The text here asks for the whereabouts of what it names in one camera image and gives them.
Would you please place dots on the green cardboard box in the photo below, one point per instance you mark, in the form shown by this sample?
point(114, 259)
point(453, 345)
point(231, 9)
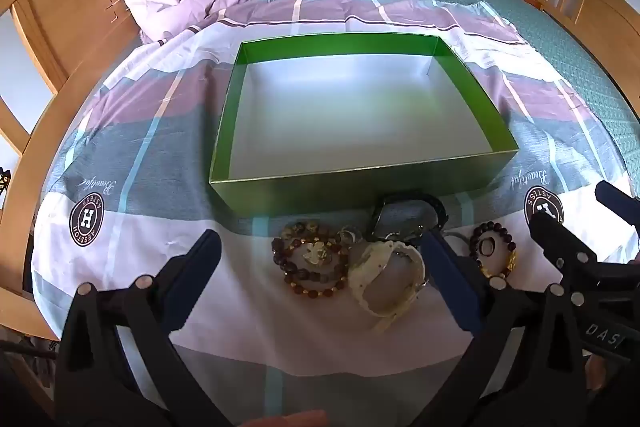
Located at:
point(350, 107)

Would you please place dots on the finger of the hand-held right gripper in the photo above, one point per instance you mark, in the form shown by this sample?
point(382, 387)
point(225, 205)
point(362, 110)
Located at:
point(617, 202)
point(552, 232)

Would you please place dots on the black wrist band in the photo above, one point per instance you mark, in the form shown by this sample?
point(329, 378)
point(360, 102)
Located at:
point(400, 202)

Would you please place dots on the striped printed bedsheet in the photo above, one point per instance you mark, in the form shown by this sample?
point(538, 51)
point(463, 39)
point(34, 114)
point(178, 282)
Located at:
point(150, 132)

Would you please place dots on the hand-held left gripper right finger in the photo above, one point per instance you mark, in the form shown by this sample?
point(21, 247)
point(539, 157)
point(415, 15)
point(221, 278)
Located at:
point(455, 272)

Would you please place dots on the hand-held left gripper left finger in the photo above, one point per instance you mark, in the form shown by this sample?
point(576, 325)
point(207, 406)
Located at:
point(200, 268)

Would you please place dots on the white wrist watch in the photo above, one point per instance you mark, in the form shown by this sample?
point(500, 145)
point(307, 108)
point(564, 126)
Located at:
point(385, 279)

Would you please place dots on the curved wooden bed board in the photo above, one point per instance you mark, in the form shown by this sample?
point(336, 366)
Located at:
point(65, 7)

